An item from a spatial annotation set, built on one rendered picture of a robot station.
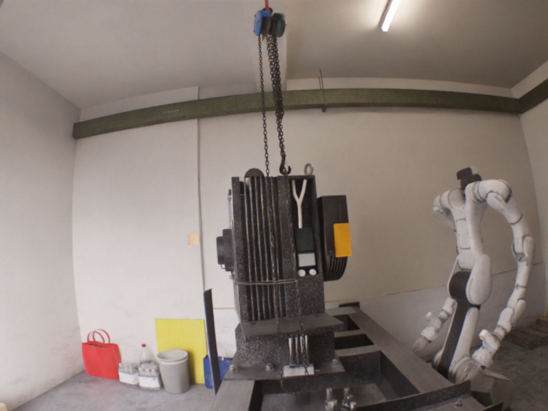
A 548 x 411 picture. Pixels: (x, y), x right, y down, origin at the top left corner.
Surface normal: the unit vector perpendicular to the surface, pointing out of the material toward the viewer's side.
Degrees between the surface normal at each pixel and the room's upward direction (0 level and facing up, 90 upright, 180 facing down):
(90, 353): 86
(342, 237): 90
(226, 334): 90
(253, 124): 90
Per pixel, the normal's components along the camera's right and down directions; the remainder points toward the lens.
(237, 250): 0.19, -0.14
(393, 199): -0.03, -0.13
